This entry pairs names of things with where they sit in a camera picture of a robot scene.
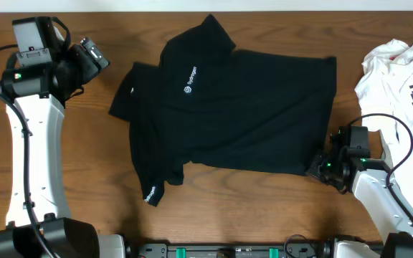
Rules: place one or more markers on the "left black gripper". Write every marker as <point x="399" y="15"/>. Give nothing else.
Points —
<point x="76" y="67"/>

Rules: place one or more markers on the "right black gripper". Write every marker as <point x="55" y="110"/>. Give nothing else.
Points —
<point x="313" y="170"/>

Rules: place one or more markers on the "black polo shirt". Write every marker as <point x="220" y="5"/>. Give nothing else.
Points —
<point x="208" y="102"/>

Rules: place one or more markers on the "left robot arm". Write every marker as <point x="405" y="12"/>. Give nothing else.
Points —
<point x="39" y="222"/>

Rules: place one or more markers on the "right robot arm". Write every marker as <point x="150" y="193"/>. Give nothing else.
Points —
<point x="351" y="170"/>

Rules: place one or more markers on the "white t-shirt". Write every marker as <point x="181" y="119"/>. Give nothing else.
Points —
<point x="385" y="95"/>

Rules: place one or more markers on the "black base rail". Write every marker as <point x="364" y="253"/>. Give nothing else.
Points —
<point x="297" y="249"/>

